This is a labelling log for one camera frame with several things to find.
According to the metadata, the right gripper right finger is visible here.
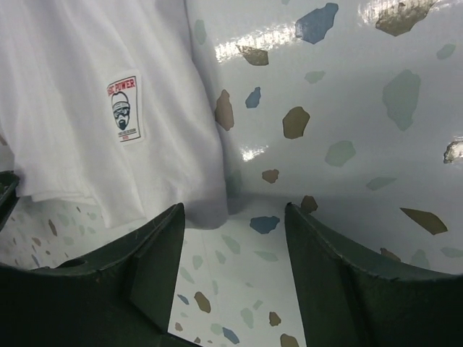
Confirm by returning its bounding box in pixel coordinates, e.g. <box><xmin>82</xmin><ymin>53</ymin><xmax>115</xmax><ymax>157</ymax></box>
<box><xmin>284</xmin><ymin>203</ymin><xmax>462</xmax><ymax>346</ymax></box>

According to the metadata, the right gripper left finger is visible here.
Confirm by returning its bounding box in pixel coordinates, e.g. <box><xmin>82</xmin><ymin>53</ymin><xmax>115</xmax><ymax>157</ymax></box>
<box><xmin>1</xmin><ymin>204</ymin><xmax>185</xmax><ymax>346</ymax></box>

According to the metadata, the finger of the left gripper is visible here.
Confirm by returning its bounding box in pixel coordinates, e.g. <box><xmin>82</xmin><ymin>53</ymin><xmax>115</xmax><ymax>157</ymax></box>
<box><xmin>0</xmin><ymin>171</ymin><xmax>20</xmax><ymax>231</ymax></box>

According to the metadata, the white navy tank top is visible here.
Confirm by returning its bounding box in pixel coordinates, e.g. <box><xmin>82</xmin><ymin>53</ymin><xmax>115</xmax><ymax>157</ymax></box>
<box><xmin>1</xmin><ymin>1</ymin><xmax>229</xmax><ymax>229</ymax></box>

